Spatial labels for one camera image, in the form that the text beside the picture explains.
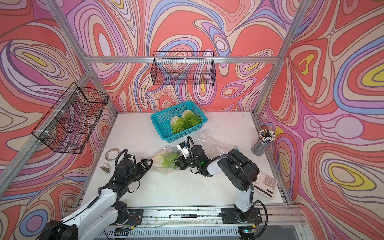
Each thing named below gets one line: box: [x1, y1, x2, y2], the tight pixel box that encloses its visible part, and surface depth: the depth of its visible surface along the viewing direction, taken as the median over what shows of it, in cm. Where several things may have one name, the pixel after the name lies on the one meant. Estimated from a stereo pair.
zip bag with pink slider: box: [152, 146, 181, 175], surface depth 86 cm
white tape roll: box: [105, 148, 119, 161], surface depth 98 cm
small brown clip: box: [100, 165, 111, 173], surface depth 90 cm
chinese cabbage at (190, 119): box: [181, 109, 203, 128], surface depth 105 cm
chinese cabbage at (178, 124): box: [170, 116, 190, 135], surface depth 101 cm
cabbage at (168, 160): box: [154, 151, 181, 170], surface depth 86 cm
